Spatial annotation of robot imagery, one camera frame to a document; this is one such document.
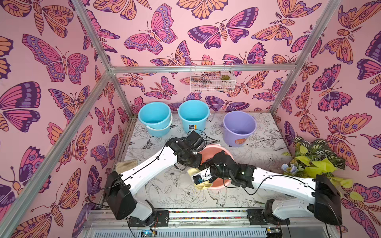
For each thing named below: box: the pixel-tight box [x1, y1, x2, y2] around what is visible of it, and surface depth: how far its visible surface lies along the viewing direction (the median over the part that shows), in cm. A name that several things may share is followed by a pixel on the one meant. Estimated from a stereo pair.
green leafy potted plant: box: [280, 135, 364, 202], surface depth 70 cm
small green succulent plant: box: [220, 74, 231, 81], surface depth 96 cm
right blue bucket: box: [177, 99, 211, 133], surface depth 102 cm
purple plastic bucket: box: [222, 110, 257, 148], surface depth 97 cm
